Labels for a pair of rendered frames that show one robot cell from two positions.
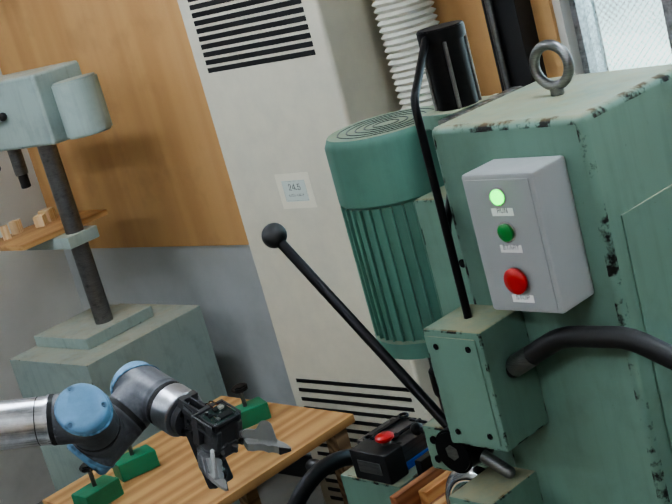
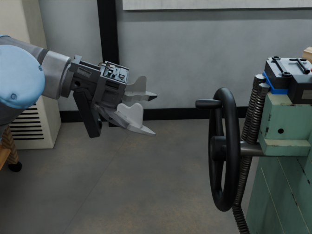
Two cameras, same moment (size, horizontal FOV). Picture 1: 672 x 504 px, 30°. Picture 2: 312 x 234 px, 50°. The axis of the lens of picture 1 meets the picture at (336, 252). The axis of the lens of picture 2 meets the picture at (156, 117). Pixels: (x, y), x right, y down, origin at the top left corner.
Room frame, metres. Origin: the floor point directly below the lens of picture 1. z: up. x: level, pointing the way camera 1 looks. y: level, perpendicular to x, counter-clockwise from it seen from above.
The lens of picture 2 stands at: (1.62, 0.68, 1.32)
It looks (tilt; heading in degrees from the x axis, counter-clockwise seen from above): 34 degrees down; 311
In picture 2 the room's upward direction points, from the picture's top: straight up
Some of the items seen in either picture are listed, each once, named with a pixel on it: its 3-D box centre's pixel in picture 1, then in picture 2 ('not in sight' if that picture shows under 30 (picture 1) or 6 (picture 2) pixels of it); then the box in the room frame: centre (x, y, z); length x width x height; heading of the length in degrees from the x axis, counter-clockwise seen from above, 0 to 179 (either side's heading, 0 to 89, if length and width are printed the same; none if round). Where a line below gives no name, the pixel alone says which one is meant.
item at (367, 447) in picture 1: (391, 445); (297, 77); (1.82, 0.00, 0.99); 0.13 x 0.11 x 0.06; 130
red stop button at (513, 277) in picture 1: (515, 281); not in sight; (1.29, -0.18, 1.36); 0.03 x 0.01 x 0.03; 40
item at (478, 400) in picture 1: (484, 376); not in sight; (1.39, -0.13, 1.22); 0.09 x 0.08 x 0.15; 40
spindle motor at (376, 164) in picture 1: (414, 232); not in sight; (1.65, -0.11, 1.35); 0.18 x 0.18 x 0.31
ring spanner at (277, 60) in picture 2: (386, 426); (281, 66); (1.86, 0.00, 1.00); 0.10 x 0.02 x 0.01; 130
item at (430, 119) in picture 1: (458, 92); not in sight; (1.54, -0.20, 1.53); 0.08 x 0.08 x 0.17; 40
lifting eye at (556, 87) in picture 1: (551, 67); not in sight; (1.43, -0.30, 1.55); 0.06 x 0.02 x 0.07; 40
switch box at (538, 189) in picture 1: (527, 234); not in sight; (1.32, -0.21, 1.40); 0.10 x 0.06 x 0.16; 40
